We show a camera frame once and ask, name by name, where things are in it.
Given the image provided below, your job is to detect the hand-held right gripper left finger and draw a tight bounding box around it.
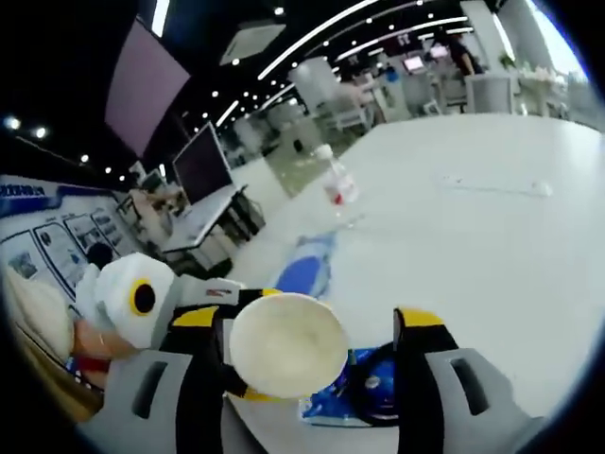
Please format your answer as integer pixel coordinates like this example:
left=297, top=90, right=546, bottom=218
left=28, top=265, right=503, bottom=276
left=75, top=305, right=228, bottom=454

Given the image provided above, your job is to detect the wall poster board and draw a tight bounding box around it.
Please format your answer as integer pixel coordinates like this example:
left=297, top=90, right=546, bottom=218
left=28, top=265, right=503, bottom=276
left=0, top=174, right=143, bottom=304

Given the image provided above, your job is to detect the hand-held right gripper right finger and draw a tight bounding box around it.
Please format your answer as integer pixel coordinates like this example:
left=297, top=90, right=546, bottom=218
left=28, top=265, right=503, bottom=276
left=391, top=306, right=545, bottom=454

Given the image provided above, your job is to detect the large wall screen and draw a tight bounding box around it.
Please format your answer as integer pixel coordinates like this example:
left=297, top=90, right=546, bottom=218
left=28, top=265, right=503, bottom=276
left=103, top=18, right=193, bottom=160

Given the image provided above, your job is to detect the white built-in power strip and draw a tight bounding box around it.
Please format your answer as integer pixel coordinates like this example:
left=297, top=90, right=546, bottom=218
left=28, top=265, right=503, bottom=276
left=437, top=173, right=554, bottom=198

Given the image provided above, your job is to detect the white paper cup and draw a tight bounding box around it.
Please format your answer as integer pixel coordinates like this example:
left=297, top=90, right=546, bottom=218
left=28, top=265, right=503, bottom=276
left=228, top=292, right=350, bottom=399

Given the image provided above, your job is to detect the blue and white wipes packet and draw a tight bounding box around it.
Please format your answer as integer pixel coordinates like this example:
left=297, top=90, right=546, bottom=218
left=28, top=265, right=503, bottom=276
left=273, top=234, right=339, bottom=299

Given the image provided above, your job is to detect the person's left hand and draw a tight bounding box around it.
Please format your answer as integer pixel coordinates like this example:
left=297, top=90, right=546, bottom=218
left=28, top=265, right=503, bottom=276
left=70, top=319, right=143, bottom=375

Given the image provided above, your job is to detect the black cable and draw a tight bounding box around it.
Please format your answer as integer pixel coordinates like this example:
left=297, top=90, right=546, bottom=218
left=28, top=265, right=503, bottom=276
left=352, top=342, right=403, bottom=425

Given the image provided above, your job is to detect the white side desk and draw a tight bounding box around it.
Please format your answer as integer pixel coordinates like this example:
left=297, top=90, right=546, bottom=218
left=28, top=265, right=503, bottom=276
left=160, top=183, right=266, bottom=280

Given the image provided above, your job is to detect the blue floral tissue pack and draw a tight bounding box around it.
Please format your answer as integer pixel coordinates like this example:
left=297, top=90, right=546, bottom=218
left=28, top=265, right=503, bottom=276
left=300, top=347, right=403, bottom=425

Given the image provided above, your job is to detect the white office chair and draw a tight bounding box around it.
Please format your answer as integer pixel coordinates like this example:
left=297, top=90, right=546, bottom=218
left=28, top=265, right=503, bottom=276
left=465, top=74, right=514, bottom=114
left=401, top=75, right=441, bottom=117
left=325, top=101, right=374, bottom=138

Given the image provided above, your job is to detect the clear plastic water bottle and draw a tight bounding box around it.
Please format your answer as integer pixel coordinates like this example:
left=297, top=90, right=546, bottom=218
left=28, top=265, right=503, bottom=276
left=314, top=144, right=360, bottom=218

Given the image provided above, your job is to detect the ceiling air conditioner vent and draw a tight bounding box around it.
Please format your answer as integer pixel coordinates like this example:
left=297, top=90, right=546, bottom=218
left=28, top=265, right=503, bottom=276
left=219, top=23, right=287, bottom=67

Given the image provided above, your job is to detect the dark computer monitor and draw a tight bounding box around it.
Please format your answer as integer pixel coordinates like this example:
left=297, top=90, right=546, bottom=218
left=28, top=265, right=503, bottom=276
left=172, top=121, right=235, bottom=207

